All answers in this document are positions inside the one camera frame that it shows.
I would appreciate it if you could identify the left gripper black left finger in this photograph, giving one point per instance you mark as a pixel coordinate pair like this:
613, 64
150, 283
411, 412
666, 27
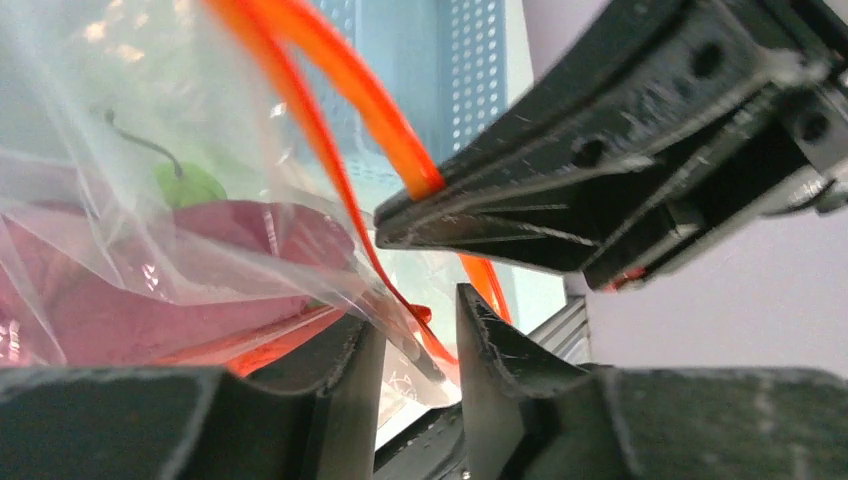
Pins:
311, 415

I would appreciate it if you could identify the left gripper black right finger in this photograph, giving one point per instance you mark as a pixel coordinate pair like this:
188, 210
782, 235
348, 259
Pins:
528, 414

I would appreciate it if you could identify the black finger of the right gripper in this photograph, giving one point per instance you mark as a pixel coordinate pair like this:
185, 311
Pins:
644, 75

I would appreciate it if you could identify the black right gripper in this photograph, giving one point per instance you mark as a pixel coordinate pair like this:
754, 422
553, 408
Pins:
779, 154

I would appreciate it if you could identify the dark red toy fruit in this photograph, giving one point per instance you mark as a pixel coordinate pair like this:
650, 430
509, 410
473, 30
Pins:
83, 290

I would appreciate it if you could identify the green toy pepper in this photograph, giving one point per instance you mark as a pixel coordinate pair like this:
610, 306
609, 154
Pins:
182, 184

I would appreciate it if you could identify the clear zip bag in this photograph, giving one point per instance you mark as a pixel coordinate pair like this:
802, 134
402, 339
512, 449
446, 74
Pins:
267, 97

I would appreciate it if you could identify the red toy chili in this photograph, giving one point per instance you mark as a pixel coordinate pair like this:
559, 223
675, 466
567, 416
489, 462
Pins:
246, 336

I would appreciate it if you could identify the light blue perforated basket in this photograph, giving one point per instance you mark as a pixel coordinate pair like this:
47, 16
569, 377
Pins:
443, 62

